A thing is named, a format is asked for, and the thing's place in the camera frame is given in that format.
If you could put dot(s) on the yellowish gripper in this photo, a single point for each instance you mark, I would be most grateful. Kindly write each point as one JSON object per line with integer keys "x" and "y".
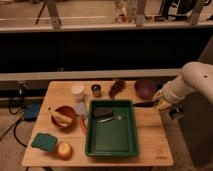
{"x": 159, "y": 102}

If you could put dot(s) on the black dish brush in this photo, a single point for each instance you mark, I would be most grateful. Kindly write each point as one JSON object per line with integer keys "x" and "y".
{"x": 175, "y": 112}

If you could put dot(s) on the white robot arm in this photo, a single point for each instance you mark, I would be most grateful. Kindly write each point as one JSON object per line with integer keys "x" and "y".
{"x": 193, "y": 77}

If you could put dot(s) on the green plastic tray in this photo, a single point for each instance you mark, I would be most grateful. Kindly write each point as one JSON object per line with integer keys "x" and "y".
{"x": 115, "y": 138}

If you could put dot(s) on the dark sponge in tray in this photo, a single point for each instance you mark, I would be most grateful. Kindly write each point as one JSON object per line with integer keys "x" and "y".
{"x": 102, "y": 112}

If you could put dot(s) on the purple bowl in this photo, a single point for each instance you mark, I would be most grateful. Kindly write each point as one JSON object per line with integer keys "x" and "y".
{"x": 145, "y": 88}

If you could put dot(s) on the silver fork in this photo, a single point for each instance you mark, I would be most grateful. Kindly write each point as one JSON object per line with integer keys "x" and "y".
{"x": 119, "y": 117}

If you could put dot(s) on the bunch of dark grapes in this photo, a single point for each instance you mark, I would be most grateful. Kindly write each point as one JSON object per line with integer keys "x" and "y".
{"x": 117, "y": 87}

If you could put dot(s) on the small dark metal cup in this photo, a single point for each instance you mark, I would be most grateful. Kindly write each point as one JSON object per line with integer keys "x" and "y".
{"x": 96, "y": 90}

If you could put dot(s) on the white cup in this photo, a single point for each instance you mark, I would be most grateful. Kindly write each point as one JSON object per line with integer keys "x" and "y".
{"x": 78, "y": 91}

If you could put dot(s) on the orange bowl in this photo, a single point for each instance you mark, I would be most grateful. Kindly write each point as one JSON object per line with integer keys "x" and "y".
{"x": 67, "y": 111}

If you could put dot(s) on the banana in bowl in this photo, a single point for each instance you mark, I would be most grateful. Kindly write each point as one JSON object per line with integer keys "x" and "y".
{"x": 61, "y": 118}

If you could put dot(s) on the apple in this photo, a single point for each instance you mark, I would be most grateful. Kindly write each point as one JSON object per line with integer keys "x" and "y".
{"x": 64, "y": 151}

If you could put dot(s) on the wooden table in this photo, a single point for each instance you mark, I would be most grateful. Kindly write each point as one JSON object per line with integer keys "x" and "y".
{"x": 154, "y": 149}

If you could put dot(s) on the teal sponge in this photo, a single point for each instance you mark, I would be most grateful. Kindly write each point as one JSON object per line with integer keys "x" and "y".
{"x": 45, "y": 142}

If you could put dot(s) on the blue box on floor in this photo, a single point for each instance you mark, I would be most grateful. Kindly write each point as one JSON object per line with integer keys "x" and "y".
{"x": 31, "y": 112}

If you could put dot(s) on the red handled utensil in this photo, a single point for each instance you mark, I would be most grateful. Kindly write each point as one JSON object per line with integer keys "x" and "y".
{"x": 83, "y": 125}

